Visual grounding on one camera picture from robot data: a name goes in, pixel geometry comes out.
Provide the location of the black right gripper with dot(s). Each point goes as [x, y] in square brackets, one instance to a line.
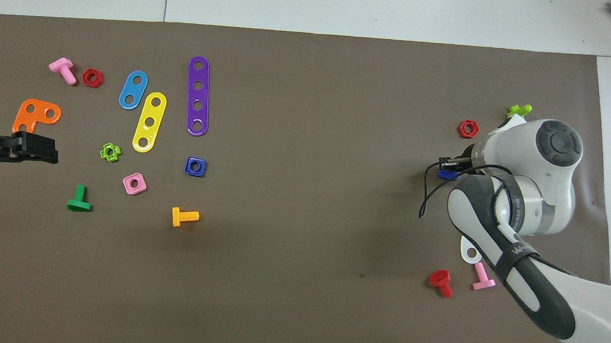
[468, 160]

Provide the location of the dark blue triangular-head screw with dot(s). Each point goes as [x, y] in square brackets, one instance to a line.
[446, 175]

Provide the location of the dark blue square nut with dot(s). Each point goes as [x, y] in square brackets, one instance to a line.
[188, 166]

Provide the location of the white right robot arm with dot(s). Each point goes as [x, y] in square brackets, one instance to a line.
[539, 204]

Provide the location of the red hexagonal plastic nut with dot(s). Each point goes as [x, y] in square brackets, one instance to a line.
[86, 77]
[461, 129]

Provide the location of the dark green plastic screw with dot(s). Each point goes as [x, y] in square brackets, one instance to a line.
[79, 201]

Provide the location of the lime green cross nut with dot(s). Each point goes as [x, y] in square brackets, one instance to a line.
[104, 153]

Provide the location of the pink plastic screw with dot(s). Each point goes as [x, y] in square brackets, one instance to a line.
[482, 277]
[63, 68]

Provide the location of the lime green plastic screw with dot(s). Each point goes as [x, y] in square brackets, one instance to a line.
[518, 109]

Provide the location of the pink square plastic nut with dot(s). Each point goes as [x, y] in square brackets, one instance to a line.
[127, 184]

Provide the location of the red plastic screw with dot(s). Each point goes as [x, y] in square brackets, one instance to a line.
[440, 279]

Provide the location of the orange-yellow plastic screw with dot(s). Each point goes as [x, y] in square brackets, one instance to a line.
[188, 216]

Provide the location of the orange angled three-hole plate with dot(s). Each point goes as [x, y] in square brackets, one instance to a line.
[37, 116]

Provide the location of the white curved five-hole plate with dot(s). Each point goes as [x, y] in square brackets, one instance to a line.
[465, 257]

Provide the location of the blue two-hole plate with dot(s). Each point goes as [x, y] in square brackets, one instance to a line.
[128, 99]

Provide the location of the yellow three-hole plate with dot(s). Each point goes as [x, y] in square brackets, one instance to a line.
[157, 112]

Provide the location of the brown table mat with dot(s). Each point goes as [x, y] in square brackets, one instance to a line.
[304, 192]

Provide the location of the purple four-hole plate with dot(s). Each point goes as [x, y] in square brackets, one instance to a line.
[193, 95]

